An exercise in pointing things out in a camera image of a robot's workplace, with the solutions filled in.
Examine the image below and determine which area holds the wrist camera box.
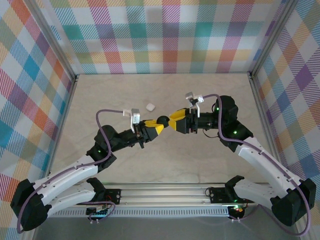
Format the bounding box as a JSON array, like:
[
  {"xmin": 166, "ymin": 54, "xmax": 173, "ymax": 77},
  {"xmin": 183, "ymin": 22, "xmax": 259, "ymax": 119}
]
[
  {"xmin": 123, "ymin": 107, "xmax": 141, "ymax": 132},
  {"xmin": 184, "ymin": 91, "xmax": 205, "ymax": 118}
]

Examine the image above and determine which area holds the aluminium frame post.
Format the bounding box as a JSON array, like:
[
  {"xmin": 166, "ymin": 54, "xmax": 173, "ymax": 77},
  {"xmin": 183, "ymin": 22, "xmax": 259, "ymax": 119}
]
[
  {"xmin": 24, "ymin": 0, "xmax": 77, "ymax": 81},
  {"xmin": 249, "ymin": 0, "xmax": 301, "ymax": 78}
]

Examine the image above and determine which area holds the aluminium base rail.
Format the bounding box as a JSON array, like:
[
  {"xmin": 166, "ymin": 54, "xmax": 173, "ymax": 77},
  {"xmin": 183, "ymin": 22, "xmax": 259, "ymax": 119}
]
[{"xmin": 49, "ymin": 182, "xmax": 276, "ymax": 211}]

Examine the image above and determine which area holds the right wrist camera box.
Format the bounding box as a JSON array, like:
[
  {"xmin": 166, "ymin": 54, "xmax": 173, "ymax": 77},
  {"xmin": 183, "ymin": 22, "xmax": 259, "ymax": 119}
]
[{"xmin": 184, "ymin": 91, "xmax": 205, "ymax": 118}]

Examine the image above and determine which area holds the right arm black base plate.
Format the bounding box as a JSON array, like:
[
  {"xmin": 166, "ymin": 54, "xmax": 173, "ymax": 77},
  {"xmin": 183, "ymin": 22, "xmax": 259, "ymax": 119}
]
[{"xmin": 208, "ymin": 186, "xmax": 232, "ymax": 204}]

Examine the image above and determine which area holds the aluminium frame side rail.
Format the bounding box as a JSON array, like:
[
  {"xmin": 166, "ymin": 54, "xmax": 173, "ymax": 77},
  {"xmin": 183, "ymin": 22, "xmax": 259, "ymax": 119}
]
[
  {"xmin": 248, "ymin": 72, "xmax": 288, "ymax": 176},
  {"xmin": 46, "ymin": 74, "xmax": 80, "ymax": 176}
]

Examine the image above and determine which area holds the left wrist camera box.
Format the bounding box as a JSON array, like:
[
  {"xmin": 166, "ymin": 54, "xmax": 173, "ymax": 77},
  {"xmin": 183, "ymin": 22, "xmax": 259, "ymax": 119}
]
[{"xmin": 123, "ymin": 107, "xmax": 141, "ymax": 132}]

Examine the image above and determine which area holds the perforated grey cable duct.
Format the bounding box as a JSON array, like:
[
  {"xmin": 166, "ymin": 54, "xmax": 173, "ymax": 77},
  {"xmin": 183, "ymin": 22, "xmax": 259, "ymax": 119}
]
[{"xmin": 49, "ymin": 209, "xmax": 231, "ymax": 218}]

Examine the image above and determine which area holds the black earbud charging case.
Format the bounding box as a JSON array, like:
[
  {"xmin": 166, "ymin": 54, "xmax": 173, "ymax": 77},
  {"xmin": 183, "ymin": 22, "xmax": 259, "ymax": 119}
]
[{"xmin": 156, "ymin": 115, "xmax": 171, "ymax": 129}]

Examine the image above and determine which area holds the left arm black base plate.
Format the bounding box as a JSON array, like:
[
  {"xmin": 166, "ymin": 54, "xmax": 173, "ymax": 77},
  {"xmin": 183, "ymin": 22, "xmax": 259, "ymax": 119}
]
[{"xmin": 98, "ymin": 188, "xmax": 122, "ymax": 206}]

